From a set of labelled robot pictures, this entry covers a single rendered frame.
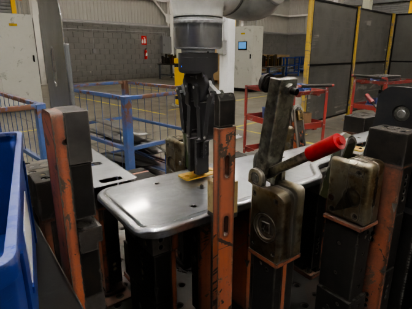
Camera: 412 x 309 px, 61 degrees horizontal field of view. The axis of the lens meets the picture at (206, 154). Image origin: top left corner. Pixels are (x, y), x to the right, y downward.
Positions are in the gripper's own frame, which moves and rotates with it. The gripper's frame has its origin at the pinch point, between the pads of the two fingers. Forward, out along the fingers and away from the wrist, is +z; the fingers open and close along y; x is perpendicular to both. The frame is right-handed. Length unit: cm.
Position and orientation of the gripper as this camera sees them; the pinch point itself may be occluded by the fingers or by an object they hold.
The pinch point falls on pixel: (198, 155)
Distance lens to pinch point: 70.9
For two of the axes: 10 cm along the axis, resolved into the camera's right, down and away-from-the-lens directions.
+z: 0.0, 9.6, 2.8
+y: -5.9, -2.3, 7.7
